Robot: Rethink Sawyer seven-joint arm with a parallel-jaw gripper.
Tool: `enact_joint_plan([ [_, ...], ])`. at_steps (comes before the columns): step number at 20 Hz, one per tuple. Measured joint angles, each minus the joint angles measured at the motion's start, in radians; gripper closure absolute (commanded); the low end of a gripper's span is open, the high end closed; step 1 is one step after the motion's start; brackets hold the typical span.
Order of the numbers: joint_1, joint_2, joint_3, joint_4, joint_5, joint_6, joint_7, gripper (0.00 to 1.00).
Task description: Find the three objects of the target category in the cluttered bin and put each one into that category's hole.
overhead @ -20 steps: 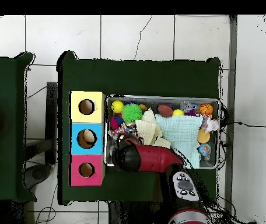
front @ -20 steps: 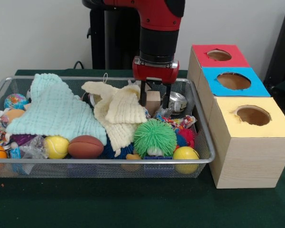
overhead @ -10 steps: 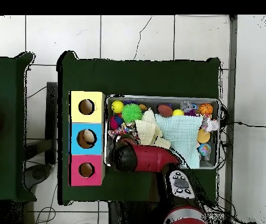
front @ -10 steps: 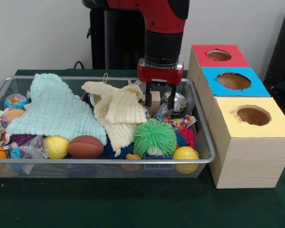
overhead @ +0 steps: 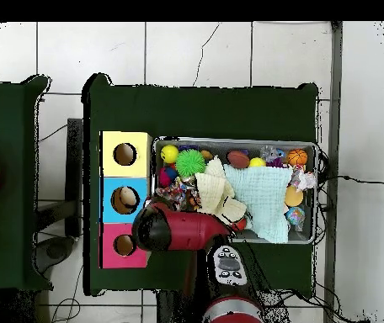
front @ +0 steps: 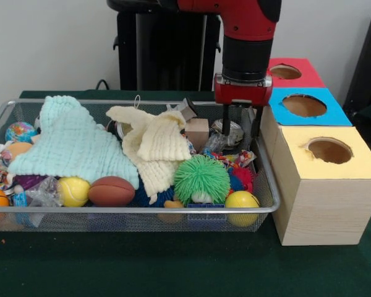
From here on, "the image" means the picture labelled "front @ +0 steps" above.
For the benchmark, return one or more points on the wooden box with three holes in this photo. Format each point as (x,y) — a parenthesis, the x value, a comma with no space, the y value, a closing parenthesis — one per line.
(321,210)

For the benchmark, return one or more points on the yellow tennis ball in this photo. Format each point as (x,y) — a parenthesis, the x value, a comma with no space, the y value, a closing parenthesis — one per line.
(73,191)

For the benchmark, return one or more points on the green spiky rubber ball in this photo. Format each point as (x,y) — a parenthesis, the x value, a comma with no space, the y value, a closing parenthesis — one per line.
(201,179)

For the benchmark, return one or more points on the brown toy football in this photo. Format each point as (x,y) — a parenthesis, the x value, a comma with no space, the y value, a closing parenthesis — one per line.
(111,191)

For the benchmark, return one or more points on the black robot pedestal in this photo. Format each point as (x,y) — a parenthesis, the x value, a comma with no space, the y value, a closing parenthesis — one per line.
(160,46)

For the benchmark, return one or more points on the plain wooden cube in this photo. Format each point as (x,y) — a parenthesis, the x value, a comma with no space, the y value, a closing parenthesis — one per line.
(198,133)

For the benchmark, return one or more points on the silver metal can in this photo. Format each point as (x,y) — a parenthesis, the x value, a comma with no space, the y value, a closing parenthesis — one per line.
(238,130)

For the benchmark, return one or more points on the dark green table cloth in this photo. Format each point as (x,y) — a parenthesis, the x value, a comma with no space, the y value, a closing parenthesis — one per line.
(173,266)

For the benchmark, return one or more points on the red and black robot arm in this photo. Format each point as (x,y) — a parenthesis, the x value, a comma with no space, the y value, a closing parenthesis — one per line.
(247,24)

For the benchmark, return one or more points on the yellow smiley foam ball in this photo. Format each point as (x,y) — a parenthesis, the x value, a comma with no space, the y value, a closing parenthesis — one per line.
(241,201)

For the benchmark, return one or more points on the globe print foam ball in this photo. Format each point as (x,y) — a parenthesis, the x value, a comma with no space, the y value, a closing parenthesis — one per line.
(20,131)

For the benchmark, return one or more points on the cream waffle cloth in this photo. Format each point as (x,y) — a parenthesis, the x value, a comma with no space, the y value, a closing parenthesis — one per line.
(160,142)

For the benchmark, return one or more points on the mint green waffle cloth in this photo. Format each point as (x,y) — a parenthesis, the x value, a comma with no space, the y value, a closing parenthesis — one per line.
(68,139)

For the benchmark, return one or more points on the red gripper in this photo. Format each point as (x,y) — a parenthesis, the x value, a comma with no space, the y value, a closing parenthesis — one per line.
(244,94)

